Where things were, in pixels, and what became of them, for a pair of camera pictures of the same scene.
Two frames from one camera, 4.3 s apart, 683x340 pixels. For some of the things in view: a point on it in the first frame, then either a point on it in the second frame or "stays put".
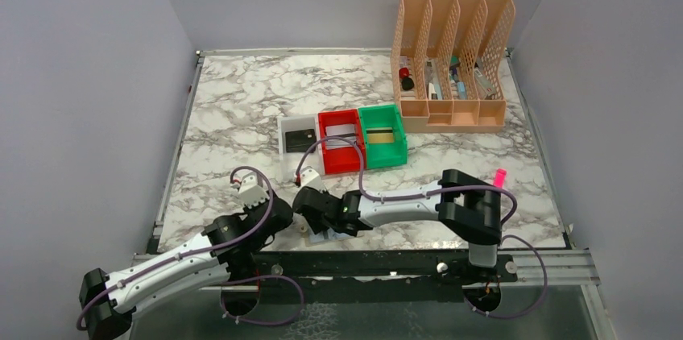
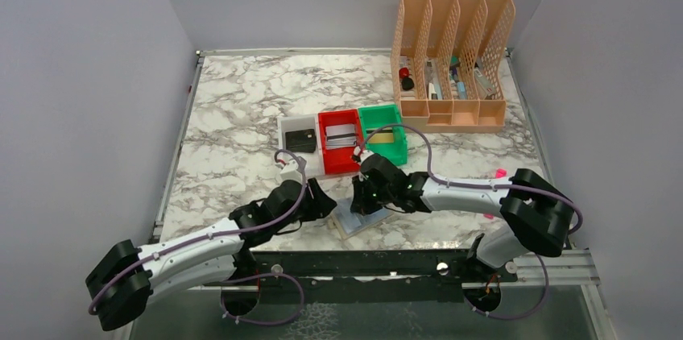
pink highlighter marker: (499, 178) stays put
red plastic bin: (345, 160) stays put
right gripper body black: (308, 204) → (363, 197)
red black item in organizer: (407, 82) stays put
